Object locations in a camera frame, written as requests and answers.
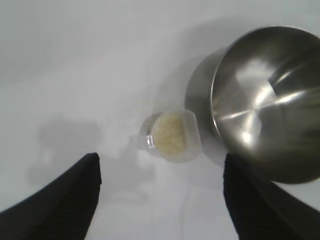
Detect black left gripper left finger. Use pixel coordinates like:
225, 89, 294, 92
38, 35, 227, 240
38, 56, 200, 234
0, 152, 103, 240

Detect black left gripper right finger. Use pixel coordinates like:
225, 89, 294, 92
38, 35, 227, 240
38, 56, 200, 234
223, 152, 320, 240

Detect clear plastic measuring cup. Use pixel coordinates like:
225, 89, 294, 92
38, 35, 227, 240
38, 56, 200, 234
128, 109, 202, 163

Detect stainless steel mixing bowl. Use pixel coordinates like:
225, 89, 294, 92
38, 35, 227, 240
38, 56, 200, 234
184, 25, 320, 185

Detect white rice grains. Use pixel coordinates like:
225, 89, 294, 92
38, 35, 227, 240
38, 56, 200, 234
152, 112, 187, 154

